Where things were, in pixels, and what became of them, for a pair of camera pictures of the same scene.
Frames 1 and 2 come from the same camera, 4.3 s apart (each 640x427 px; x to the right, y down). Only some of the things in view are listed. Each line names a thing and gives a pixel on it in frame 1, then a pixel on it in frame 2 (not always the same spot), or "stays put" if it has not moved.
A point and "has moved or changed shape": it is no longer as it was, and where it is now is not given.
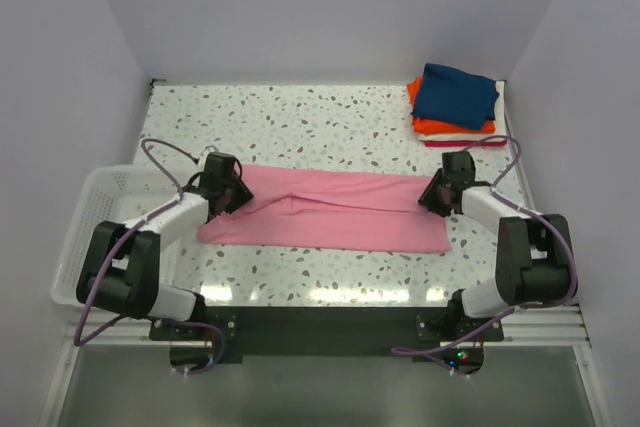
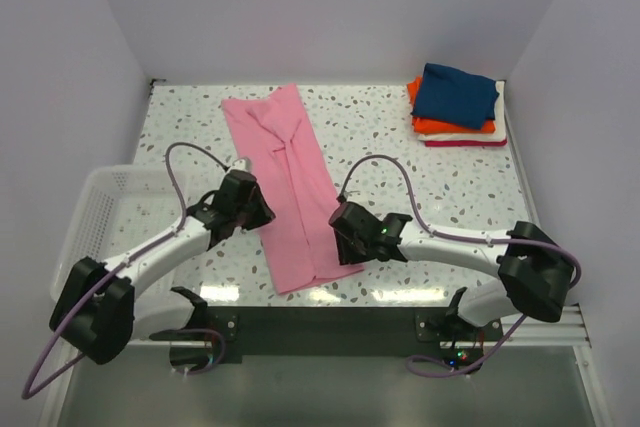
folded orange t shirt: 427,125 stays put
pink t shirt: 318,208 has moved or changed shape
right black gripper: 429,200 to 346,256
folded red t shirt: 465,143 stays put
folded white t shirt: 499,123 stays put
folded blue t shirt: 457,98 stays put
